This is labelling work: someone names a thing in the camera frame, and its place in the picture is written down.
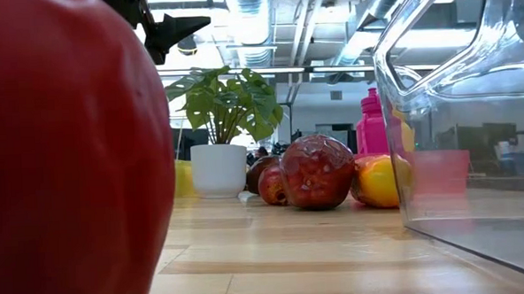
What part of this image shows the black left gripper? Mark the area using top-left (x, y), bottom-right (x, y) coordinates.
top-left (98, 0), bottom-right (214, 69)

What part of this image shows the artificial green potted plant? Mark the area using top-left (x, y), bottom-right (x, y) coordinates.
top-left (164, 62), bottom-right (289, 201)

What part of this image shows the small dark red toy fruit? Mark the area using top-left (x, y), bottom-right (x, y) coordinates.
top-left (257, 163), bottom-right (291, 208)

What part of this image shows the dark red toy pear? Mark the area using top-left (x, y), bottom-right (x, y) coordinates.
top-left (278, 131), bottom-right (358, 213)

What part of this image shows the pink plastic bottle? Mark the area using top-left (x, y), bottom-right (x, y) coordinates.
top-left (353, 87), bottom-right (394, 156)

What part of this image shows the red orange toy fruit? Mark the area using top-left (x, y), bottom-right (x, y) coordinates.
top-left (348, 152), bottom-right (414, 211)

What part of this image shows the yellow plastic bottle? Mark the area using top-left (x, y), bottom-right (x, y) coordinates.
top-left (390, 108), bottom-right (417, 155)

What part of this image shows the clear plastic tray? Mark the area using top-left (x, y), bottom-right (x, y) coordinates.
top-left (368, 0), bottom-right (524, 291)

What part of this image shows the black ceiling fixture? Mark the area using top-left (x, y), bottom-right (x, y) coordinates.
top-left (176, 34), bottom-right (198, 57)

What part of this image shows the long ceiling light strip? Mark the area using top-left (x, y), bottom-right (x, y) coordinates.
top-left (158, 60), bottom-right (374, 81)

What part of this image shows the yellow translucent plastic tray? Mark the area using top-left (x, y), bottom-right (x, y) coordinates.
top-left (173, 158), bottom-right (197, 198)

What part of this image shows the red toy tomato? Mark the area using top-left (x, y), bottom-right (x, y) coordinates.
top-left (0, 0), bottom-right (181, 294)

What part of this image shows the red translucent plastic tray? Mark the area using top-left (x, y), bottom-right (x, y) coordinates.
top-left (354, 149), bottom-right (473, 201)

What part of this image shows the black background equipment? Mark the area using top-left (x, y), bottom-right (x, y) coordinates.
top-left (433, 120), bottom-right (524, 180)

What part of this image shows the silver diagonal ceiling duct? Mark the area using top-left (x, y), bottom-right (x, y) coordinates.
top-left (330, 0), bottom-right (419, 67)

